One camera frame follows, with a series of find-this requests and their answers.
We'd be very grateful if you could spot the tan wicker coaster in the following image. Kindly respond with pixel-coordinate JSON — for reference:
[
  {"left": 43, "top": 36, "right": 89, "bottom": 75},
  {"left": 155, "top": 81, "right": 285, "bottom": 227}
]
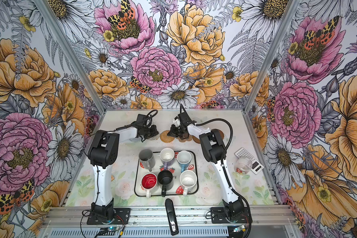
[{"left": 160, "top": 130, "right": 175, "bottom": 143}]

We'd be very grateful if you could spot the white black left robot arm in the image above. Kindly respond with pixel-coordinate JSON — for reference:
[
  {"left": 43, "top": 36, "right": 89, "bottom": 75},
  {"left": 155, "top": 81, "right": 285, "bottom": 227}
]
[{"left": 86, "top": 109, "right": 158, "bottom": 224}]

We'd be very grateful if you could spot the glossy dark brown coaster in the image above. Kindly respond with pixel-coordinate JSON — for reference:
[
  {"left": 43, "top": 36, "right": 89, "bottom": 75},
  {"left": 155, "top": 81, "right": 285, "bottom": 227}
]
[{"left": 212, "top": 129, "right": 224, "bottom": 139}]

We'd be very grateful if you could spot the black mug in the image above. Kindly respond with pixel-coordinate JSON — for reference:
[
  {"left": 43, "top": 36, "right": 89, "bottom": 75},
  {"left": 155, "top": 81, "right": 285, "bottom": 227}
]
[{"left": 157, "top": 170, "right": 174, "bottom": 197}]

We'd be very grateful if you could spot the black stapler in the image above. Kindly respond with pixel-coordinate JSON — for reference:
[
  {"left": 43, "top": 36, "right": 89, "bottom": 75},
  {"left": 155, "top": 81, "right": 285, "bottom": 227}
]
[{"left": 165, "top": 198, "right": 179, "bottom": 236}]

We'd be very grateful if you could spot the strawberry print serving tray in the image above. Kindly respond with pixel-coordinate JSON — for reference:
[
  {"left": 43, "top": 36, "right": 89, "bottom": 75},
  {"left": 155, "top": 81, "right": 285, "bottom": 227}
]
[{"left": 134, "top": 151, "right": 199, "bottom": 198}]

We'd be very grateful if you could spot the red mug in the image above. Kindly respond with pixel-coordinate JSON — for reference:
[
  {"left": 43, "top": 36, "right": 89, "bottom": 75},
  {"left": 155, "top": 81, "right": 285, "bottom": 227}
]
[{"left": 141, "top": 173, "right": 158, "bottom": 198}]

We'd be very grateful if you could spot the aluminium front rail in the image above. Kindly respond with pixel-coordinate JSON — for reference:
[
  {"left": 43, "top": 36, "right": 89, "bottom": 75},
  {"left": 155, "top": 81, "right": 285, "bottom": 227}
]
[{"left": 42, "top": 205, "right": 296, "bottom": 228}]

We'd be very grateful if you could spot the clear glass cup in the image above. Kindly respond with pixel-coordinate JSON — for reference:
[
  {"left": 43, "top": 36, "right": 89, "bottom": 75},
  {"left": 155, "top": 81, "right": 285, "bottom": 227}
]
[{"left": 235, "top": 157, "right": 252, "bottom": 174}]

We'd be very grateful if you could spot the multicolour woven coaster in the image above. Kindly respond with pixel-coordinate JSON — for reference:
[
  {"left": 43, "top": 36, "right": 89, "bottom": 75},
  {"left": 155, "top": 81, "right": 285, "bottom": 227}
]
[{"left": 148, "top": 134, "right": 160, "bottom": 141}]

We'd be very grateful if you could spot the white blue mug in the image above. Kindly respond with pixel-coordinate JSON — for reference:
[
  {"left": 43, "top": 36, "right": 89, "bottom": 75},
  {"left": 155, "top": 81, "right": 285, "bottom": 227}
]
[{"left": 177, "top": 151, "right": 192, "bottom": 173}]

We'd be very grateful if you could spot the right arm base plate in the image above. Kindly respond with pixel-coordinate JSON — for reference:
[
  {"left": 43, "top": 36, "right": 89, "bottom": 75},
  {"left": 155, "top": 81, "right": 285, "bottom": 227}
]
[{"left": 210, "top": 207, "right": 252, "bottom": 224}]

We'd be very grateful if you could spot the brown paw shaped coaster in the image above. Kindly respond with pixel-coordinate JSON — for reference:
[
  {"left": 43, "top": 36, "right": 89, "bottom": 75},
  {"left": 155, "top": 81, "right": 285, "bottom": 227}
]
[{"left": 178, "top": 135, "right": 192, "bottom": 143}]

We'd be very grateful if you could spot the matte brown round coaster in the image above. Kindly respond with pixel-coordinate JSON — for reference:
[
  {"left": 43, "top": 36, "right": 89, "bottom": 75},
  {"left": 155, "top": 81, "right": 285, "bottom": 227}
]
[{"left": 192, "top": 136, "right": 200, "bottom": 144}]

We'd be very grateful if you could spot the white calculator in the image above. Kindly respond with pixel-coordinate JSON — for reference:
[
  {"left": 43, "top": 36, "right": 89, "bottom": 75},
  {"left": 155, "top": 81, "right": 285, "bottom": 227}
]
[{"left": 235, "top": 148, "right": 264, "bottom": 175}]

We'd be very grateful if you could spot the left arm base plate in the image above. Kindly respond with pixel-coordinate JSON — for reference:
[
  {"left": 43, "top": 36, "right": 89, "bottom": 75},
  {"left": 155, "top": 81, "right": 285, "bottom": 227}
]
[{"left": 86, "top": 207, "right": 131, "bottom": 225}]

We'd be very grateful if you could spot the grey mug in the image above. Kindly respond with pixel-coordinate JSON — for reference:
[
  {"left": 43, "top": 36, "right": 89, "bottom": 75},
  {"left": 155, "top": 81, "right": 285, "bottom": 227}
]
[{"left": 138, "top": 149, "right": 156, "bottom": 172}]

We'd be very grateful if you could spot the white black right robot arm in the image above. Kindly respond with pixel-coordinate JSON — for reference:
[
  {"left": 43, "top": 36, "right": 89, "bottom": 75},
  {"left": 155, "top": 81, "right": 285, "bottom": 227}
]
[{"left": 168, "top": 111, "right": 252, "bottom": 225}]

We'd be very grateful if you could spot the white purple mug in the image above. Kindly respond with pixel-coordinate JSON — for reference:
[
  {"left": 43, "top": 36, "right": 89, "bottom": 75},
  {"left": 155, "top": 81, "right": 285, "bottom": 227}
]
[{"left": 160, "top": 148, "right": 175, "bottom": 170}]

